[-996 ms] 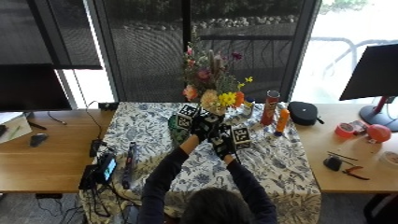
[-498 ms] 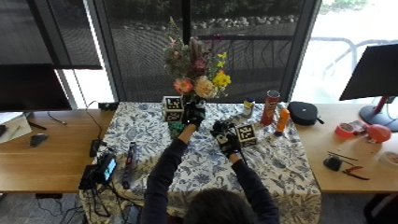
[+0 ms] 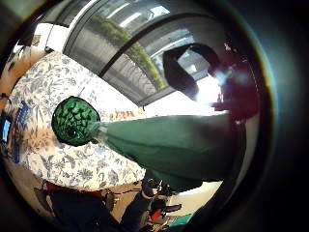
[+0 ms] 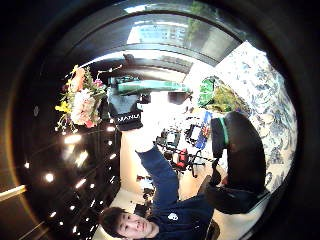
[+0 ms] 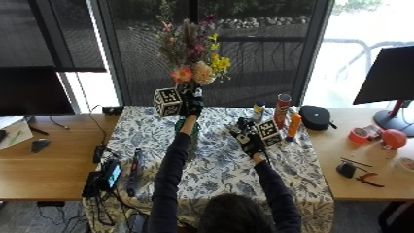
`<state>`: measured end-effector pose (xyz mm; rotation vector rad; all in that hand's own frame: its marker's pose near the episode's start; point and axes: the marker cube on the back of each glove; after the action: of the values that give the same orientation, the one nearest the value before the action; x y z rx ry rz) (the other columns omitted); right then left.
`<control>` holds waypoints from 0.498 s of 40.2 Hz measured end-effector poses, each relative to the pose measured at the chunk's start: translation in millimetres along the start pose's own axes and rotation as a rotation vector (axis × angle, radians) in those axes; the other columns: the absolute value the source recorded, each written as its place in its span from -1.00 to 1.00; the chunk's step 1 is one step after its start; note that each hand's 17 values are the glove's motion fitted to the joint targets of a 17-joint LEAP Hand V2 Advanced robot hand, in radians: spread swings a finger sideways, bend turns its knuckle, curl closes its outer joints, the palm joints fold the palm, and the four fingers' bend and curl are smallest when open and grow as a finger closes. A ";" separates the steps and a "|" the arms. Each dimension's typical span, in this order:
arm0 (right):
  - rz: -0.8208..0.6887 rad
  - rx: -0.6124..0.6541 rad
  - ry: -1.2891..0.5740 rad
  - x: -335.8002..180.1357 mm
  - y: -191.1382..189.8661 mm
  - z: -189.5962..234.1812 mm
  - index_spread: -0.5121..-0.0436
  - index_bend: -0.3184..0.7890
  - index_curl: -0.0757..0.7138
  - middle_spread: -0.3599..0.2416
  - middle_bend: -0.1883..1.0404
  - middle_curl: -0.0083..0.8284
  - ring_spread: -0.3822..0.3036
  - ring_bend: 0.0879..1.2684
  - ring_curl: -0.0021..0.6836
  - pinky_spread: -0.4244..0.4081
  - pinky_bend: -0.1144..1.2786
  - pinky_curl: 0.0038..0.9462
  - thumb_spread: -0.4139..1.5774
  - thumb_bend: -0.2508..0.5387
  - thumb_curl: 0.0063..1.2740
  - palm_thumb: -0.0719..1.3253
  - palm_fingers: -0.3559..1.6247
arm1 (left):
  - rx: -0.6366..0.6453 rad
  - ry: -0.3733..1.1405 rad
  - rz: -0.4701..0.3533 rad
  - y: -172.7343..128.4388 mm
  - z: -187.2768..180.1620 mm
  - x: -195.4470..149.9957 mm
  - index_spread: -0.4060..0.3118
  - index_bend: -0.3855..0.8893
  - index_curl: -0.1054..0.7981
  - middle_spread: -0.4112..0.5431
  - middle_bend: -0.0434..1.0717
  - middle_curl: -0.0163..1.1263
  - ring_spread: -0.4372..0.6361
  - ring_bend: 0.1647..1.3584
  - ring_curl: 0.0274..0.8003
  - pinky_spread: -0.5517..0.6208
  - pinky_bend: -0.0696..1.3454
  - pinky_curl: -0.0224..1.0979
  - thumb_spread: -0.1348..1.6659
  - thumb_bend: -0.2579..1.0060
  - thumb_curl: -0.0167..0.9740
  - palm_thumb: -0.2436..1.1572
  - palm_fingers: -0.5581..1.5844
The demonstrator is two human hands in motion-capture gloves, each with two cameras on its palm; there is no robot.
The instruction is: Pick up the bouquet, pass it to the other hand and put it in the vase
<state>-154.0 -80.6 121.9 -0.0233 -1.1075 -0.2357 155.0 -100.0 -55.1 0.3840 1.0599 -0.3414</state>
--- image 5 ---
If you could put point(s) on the person's right hand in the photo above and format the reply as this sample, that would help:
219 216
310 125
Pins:
250 137

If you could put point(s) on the person's left hand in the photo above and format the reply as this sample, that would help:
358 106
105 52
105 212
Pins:
191 103

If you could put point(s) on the mixed flower bouquet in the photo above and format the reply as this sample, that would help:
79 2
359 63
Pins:
194 55

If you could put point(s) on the white spray bottle blue cap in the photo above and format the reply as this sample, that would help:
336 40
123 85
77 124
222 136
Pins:
259 111

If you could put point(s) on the white marker cube left glove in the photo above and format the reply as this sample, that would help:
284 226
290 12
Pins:
169 102

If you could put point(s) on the white marker cube glove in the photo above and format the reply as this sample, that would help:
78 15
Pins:
270 132
169 102

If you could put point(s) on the white marker cube right glove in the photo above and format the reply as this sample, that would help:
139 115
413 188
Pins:
270 132

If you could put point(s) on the red snack tube can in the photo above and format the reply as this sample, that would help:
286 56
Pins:
283 110

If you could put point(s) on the orange bottle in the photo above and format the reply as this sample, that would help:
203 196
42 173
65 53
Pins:
294 126

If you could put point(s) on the blue floral tablecloth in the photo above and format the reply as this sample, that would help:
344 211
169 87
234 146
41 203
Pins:
216 168

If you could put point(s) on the black zip case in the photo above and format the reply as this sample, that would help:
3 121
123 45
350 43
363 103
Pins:
315 117

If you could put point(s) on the small black box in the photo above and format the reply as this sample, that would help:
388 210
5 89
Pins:
113 110

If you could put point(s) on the the person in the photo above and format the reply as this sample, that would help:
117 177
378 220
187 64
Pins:
235 213

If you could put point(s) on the red tape roll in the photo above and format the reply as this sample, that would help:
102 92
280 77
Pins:
359 135

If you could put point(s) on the small black device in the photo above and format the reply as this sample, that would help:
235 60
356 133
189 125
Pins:
346 169

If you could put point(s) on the thin dark stick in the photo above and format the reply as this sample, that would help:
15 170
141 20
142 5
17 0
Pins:
356 161

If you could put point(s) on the black device with screen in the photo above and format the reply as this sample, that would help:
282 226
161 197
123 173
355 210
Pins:
110 174

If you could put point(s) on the red balloon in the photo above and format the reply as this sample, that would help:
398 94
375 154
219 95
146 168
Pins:
395 138

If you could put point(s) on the black computer monitor red stand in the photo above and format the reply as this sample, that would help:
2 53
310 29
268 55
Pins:
388 87

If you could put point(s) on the black power adapter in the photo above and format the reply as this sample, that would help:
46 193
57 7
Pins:
91 185

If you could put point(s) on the black computer mouse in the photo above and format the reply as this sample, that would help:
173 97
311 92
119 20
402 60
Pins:
39 145

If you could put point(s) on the white tape roll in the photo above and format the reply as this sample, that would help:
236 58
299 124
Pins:
407 165

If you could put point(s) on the white paper sheet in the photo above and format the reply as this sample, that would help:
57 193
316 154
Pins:
14 134

